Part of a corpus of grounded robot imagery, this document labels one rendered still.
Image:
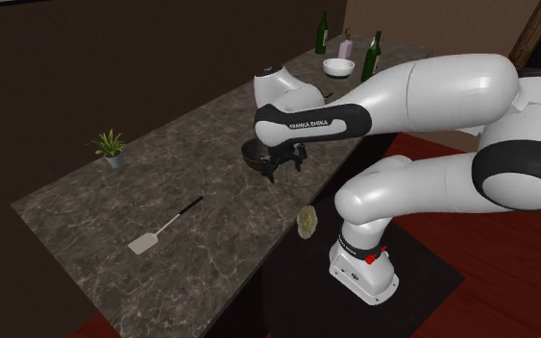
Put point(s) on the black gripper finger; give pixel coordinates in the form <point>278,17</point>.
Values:
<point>269,168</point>
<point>300,157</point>

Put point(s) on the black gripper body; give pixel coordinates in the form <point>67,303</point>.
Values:
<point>285,150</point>

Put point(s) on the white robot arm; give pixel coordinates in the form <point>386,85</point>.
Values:
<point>443,91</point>

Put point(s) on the dark brown bowl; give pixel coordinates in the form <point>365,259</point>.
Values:
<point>252,153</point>

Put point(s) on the round beige patterned disc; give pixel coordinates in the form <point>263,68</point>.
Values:
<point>307,222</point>

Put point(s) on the white bowl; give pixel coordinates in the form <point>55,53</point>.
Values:
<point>338,66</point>

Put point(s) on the green glass bottle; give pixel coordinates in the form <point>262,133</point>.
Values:
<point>321,35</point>
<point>371,58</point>

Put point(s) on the black robot stand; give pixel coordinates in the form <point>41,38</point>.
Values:
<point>345,290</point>

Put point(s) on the small potted green plant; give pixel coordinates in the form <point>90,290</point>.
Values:
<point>110,149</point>

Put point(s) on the wooden framed wall picture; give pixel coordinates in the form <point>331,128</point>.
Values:
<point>539,35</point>

